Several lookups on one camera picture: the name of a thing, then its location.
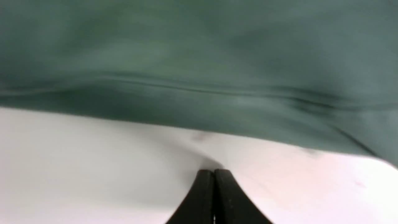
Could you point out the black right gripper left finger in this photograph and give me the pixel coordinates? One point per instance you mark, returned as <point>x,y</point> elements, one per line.
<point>197,206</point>

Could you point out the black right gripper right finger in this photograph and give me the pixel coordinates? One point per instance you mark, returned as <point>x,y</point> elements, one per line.
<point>232,205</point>

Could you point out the green long-sleeve top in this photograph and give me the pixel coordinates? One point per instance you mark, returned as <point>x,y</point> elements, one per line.
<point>320,74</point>

